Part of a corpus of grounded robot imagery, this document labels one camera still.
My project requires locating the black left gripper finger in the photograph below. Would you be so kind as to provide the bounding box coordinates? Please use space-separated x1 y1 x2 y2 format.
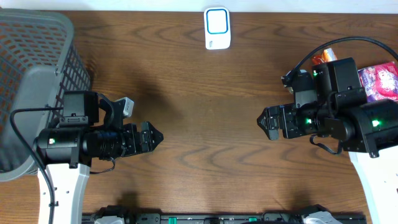
149 140 162 152
146 122 164 145

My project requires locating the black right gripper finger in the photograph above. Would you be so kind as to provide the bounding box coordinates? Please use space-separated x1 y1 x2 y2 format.
257 106 279 131
264 129 279 141

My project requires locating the small orange snack packet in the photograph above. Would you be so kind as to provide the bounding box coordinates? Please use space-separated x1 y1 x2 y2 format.
321 48 338 62

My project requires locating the orange brown candy bar wrapper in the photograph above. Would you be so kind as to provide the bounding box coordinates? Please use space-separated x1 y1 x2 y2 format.
311 54 325 65

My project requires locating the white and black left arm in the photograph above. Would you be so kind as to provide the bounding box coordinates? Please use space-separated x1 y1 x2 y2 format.
34 91 164 223

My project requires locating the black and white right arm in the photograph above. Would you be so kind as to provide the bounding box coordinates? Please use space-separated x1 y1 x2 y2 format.
257 58 397 223

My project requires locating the white barcode scanner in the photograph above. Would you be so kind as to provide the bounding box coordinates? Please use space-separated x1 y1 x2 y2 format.
203 7 231 50

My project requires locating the grey plastic mesh basket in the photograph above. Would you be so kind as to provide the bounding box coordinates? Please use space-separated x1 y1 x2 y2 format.
1 9 91 182

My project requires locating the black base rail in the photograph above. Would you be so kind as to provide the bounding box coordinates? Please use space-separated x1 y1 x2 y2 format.
81 205 367 224

